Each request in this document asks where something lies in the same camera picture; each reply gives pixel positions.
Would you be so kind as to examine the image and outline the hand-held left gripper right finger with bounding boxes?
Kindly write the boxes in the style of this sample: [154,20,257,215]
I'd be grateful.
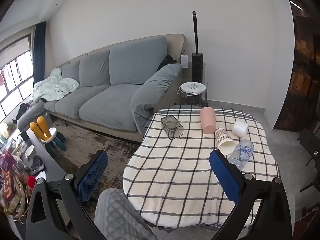
[209,150,293,240]

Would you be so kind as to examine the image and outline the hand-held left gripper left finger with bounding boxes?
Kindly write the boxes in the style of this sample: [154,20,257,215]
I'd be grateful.
[25,149,109,240]

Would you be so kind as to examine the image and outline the patterned paper cup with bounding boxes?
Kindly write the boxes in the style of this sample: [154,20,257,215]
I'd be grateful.
[215,128,235,156]

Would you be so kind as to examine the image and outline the white cup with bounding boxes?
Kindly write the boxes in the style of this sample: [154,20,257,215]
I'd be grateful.
[232,120,250,137]

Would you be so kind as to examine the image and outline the pink cup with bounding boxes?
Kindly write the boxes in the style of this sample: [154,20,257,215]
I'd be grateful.
[199,107,216,134]

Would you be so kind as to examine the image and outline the clear dark square cup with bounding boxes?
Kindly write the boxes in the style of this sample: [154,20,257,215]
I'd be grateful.
[161,116,184,140]

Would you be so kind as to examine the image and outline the clear plastic water bottle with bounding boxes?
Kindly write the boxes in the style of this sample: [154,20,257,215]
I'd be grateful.
[227,139,255,172]

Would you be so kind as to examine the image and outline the mottled grey rug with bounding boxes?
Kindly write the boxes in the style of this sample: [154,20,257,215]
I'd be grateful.
[50,119,143,193]

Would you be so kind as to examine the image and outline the grey coffee table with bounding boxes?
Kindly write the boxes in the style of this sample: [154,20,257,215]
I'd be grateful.
[24,130,83,205]

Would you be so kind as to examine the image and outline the person's grey trouser leg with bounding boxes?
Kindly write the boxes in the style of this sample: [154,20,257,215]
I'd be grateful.
[94,188,158,240]

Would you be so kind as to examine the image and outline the black white checked tablecloth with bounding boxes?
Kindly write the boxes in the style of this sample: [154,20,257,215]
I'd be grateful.
[122,105,281,229]

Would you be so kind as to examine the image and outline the yellow eared rabbit stool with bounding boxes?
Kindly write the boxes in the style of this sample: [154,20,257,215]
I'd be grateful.
[29,116,67,152]

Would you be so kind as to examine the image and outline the grey sofa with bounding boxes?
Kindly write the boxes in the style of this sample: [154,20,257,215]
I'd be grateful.
[44,33,187,143]

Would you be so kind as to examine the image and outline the red gold gift bag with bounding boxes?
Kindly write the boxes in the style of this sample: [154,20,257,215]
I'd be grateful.
[0,150,29,217]

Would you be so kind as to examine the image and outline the grey ottoman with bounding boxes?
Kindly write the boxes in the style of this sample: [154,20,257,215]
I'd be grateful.
[17,102,53,130]

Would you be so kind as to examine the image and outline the black stand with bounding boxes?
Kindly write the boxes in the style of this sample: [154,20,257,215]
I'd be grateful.
[297,127,320,193]

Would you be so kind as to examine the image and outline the white round lidded appliance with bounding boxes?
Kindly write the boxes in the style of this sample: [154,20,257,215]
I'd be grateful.
[178,82,208,107]

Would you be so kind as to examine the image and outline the light green blanket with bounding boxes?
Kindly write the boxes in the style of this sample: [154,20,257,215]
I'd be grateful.
[32,68,80,103]

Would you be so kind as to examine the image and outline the black upright vacuum cleaner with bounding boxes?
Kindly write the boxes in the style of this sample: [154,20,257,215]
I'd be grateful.
[191,11,204,83]

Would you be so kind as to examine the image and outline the grid window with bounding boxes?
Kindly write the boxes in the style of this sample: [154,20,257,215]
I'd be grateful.
[0,36,34,124]

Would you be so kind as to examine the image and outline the dark clothing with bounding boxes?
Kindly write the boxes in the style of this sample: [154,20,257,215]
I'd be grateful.
[157,54,177,72]

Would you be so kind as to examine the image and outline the dark wooden cabinet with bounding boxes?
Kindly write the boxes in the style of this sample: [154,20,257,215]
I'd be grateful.
[272,0,320,132]

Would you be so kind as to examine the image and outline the dark blue curtain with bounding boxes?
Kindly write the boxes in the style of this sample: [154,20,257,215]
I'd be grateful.
[33,21,47,80]

